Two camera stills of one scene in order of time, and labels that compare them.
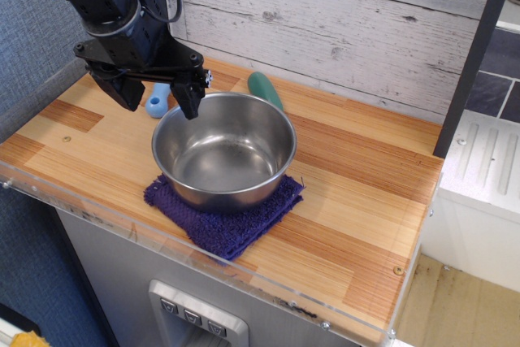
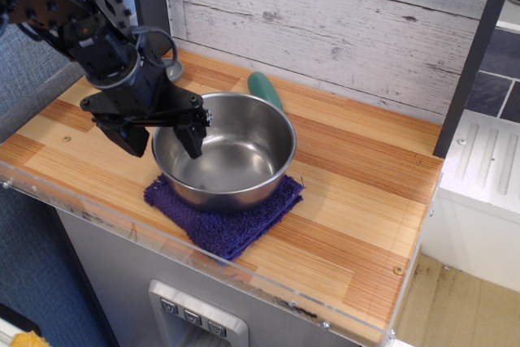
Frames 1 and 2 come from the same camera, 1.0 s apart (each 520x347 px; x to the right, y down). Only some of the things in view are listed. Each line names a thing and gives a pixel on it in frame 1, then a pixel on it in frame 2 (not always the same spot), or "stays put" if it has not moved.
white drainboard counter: (474, 224) stays put
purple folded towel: (227, 232) stays put
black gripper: (146, 50) to (151, 101)
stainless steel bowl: (231, 157) stays put
